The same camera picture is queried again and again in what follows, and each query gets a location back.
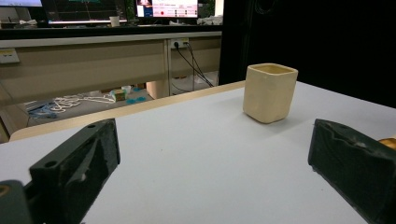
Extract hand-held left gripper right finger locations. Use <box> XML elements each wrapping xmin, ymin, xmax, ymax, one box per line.
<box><xmin>307</xmin><ymin>118</ymin><xmax>396</xmax><ymax>224</ymax></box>

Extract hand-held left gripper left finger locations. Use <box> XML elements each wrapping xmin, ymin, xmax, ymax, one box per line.
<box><xmin>23</xmin><ymin>118</ymin><xmax>121</xmax><ymax>224</ymax></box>

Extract wooden spoon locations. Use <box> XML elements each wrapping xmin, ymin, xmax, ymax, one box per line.
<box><xmin>377</xmin><ymin>135</ymin><xmax>396</xmax><ymax>151</ymax></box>

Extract cream square ceramic cup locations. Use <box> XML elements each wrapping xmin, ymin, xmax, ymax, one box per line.
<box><xmin>242</xmin><ymin>63</ymin><xmax>299</xmax><ymax>124</ymax></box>

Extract small green box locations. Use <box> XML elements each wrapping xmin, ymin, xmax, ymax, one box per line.
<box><xmin>110</xmin><ymin>89</ymin><xmax>127</xmax><ymax>102</ymax></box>

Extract blue round discs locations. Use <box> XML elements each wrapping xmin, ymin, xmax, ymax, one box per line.
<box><xmin>125</xmin><ymin>96</ymin><xmax>148</xmax><ymax>105</ymax></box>

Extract beige office desk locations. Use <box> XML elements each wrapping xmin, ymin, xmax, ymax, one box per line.
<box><xmin>0</xmin><ymin>24</ymin><xmax>222</xmax><ymax>144</ymax></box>

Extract white label plate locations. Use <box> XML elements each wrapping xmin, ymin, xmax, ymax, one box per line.
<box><xmin>0</xmin><ymin>48</ymin><xmax>21</xmax><ymax>64</ymax></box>

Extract black curtain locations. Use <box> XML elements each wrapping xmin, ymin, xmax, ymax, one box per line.
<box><xmin>219</xmin><ymin>0</ymin><xmax>396</xmax><ymax>109</ymax></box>

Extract dark computer monitor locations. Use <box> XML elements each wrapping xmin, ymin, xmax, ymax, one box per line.
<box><xmin>41</xmin><ymin>0</ymin><xmax>129</xmax><ymax>25</ymax></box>

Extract computer monitor edge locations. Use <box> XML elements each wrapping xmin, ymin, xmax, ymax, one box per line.
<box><xmin>0</xmin><ymin>0</ymin><xmax>43</xmax><ymax>7</ymax></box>

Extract bright computer monitor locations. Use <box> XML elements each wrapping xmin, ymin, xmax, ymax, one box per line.
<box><xmin>134</xmin><ymin>0</ymin><xmax>199</xmax><ymax>19</ymax></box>

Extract blue cable bundle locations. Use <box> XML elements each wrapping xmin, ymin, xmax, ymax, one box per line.
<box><xmin>28</xmin><ymin>102</ymin><xmax>59</xmax><ymax>119</ymax></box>

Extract white rope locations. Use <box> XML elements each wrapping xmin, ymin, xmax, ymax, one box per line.
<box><xmin>50</xmin><ymin>94</ymin><xmax>116</xmax><ymax>114</ymax></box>

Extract black power cable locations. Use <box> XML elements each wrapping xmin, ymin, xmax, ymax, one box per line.
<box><xmin>186</xmin><ymin>42</ymin><xmax>216</xmax><ymax>88</ymax></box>
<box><xmin>174</xmin><ymin>43</ymin><xmax>216</xmax><ymax>88</ymax></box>

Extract white wall socket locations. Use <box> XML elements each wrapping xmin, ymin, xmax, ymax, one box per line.
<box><xmin>170</xmin><ymin>37</ymin><xmax>190</xmax><ymax>49</ymax></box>

